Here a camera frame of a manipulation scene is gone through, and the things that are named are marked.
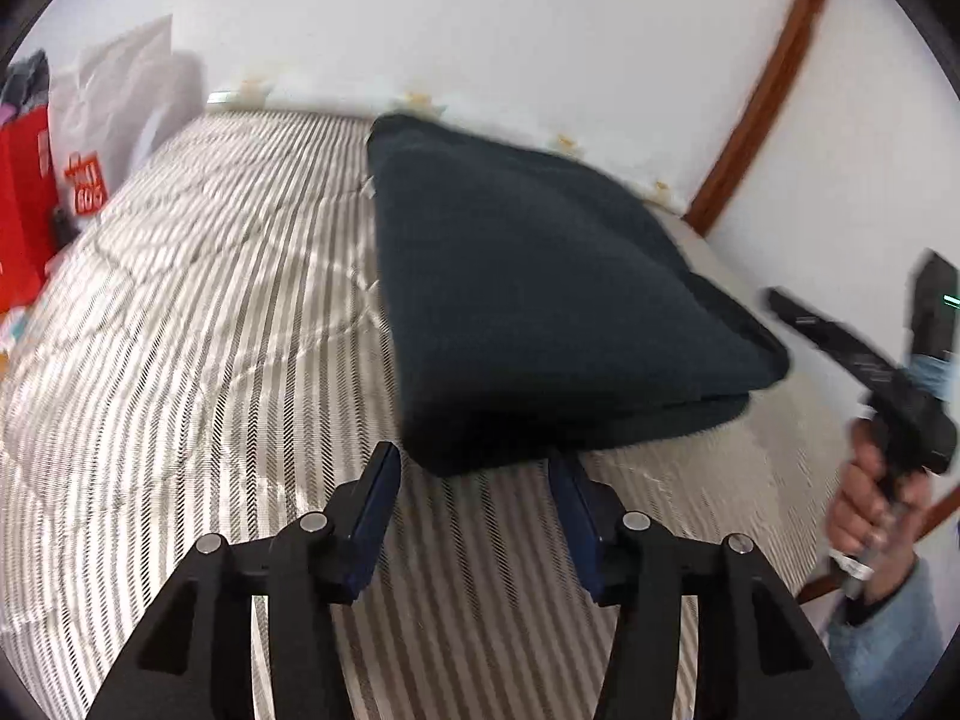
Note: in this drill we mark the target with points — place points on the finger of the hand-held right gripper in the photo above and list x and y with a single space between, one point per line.
832 334

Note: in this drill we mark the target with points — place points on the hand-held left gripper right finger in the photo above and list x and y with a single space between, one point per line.
577 517

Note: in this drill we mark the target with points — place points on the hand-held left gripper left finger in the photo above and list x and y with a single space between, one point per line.
371 502

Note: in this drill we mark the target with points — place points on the black t-shirt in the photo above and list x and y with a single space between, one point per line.
540 277

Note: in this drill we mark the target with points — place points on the person's right forearm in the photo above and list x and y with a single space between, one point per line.
892 645

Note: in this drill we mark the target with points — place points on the person's right hand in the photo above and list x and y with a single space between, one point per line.
862 517

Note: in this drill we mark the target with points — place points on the striped mattress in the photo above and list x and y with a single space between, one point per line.
187 315

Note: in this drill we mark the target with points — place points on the dark slim bottle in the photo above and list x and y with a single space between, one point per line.
61 223

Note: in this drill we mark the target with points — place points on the red paper bag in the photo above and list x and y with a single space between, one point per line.
22 202

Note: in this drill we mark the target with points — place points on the white shopping bag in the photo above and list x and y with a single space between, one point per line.
105 105

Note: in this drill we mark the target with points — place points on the grey plaid cloth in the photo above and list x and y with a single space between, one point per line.
26 79

